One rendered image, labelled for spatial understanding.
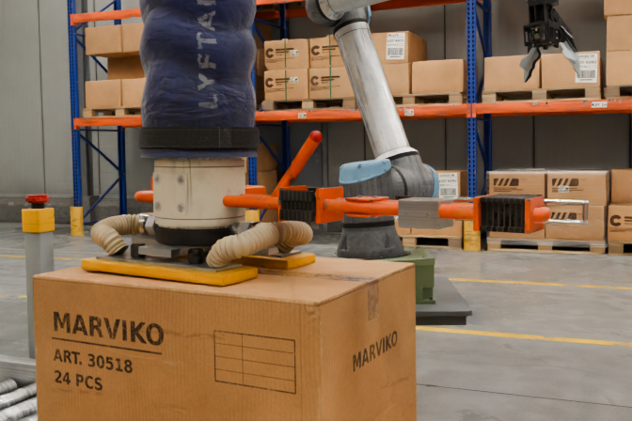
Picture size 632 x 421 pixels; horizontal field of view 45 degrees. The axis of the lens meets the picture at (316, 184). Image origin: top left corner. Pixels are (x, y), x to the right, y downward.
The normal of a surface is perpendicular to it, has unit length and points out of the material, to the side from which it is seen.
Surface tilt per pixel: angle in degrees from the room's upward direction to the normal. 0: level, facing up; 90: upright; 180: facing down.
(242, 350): 90
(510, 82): 91
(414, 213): 90
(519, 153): 90
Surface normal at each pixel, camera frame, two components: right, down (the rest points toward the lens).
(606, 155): -0.38, 0.05
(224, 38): 0.44, -0.31
